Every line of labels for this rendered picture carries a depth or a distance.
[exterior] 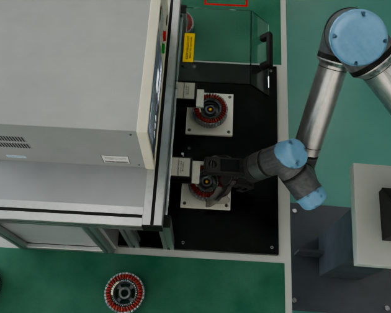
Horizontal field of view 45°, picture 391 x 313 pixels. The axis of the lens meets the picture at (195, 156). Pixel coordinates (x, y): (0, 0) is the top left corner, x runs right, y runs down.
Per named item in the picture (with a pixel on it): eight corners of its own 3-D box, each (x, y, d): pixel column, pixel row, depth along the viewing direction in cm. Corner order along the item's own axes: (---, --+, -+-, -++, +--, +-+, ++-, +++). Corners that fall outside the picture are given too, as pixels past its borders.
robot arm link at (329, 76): (326, 0, 125) (275, 169, 142) (332, 2, 114) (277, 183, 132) (370, 10, 124) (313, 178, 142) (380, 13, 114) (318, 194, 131)
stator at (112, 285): (152, 283, 137) (151, 282, 133) (134, 321, 133) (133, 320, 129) (117, 267, 138) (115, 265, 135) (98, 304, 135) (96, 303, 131)
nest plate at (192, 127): (233, 95, 158) (233, 94, 157) (232, 136, 152) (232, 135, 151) (188, 93, 158) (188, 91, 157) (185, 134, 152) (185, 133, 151)
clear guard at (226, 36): (268, 24, 140) (271, 11, 134) (268, 96, 131) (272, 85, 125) (157, 18, 140) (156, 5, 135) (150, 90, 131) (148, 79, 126)
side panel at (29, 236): (115, 243, 141) (95, 215, 111) (113, 253, 140) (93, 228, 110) (22, 238, 142) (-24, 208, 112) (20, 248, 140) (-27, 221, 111)
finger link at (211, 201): (221, 216, 141) (239, 193, 137) (206, 212, 138) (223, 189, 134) (218, 209, 143) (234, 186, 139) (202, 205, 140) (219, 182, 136)
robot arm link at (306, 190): (325, 184, 130) (302, 153, 128) (331, 201, 120) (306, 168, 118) (301, 199, 133) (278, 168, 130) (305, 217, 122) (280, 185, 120)
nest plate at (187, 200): (231, 164, 149) (231, 162, 148) (229, 210, 143) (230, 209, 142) (183, 161, 149) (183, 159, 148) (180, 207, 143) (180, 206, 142)
